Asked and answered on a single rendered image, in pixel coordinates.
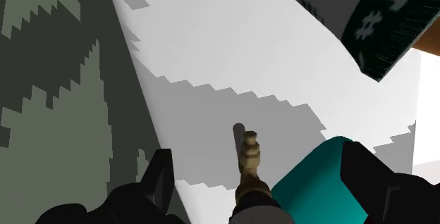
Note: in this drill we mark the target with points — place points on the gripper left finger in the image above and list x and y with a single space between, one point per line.
156 185

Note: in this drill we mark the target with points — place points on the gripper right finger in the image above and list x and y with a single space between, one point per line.
374 189

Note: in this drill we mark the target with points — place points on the teal cylindrical container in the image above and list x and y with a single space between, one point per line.
309 189

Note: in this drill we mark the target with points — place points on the white table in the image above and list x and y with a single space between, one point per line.
240 44

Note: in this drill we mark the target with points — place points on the grey bottle with brass top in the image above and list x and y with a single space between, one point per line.
250 168

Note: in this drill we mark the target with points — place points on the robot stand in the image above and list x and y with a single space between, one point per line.
381 27

